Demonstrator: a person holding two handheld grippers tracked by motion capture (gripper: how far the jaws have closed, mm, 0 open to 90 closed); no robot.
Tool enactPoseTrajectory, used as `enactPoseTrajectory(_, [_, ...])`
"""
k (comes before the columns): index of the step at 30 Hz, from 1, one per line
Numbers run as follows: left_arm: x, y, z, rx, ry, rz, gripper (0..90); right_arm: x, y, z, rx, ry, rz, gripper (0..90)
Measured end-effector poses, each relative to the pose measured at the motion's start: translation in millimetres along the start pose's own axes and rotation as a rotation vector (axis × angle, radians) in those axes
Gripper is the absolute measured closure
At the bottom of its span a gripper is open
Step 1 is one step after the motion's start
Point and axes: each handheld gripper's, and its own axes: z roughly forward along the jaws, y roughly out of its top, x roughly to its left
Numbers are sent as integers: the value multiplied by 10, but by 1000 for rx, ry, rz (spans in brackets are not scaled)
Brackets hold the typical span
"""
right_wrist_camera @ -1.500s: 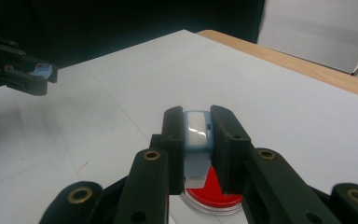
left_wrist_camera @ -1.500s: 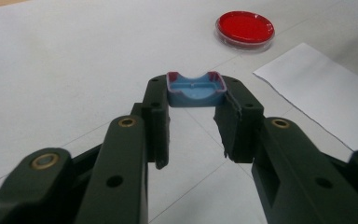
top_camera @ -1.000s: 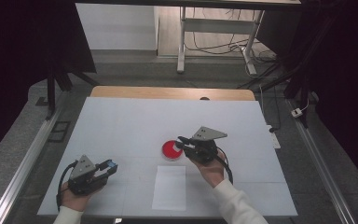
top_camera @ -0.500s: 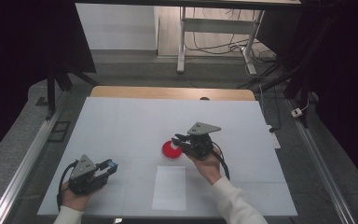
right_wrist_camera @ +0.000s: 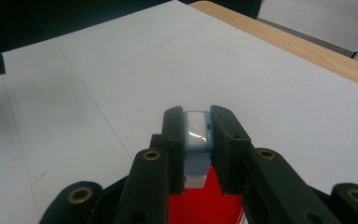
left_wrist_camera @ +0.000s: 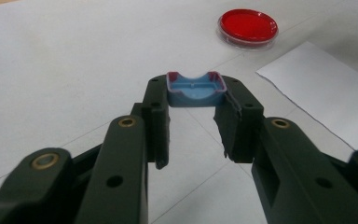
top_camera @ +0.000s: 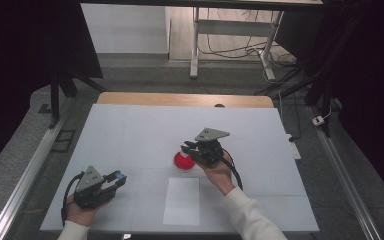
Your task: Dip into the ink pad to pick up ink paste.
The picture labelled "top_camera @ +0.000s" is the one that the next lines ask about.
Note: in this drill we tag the person's right hand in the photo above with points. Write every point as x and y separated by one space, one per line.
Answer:
218 176

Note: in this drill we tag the white metal desk frame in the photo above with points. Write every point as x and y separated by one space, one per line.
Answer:
233 27

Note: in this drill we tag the wooden table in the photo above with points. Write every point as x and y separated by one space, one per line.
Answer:
180 99

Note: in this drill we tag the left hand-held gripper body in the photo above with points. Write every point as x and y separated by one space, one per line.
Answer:
90 195

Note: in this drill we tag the white paper sheet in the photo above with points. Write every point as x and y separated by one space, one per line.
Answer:
181 201

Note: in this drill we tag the small white plug adapter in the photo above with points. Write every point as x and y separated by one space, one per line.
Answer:
318 120

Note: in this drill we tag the black curtain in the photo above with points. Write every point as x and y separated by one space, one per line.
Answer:
20 66
370 83

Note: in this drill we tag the black stand legs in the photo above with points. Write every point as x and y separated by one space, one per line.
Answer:
61 85
320 90

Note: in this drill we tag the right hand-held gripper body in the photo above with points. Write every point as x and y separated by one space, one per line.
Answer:
210 150

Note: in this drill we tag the person's left hand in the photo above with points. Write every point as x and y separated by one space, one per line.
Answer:
81 213

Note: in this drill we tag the white table cover board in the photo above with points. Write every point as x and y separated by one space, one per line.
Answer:
140 133

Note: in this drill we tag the aluminium floor rail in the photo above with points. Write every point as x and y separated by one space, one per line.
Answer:
343 176
30 170

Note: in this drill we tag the white power strip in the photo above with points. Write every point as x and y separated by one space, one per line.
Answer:
295 148

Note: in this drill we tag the round red ink pad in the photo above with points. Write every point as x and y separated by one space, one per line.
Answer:
184 162

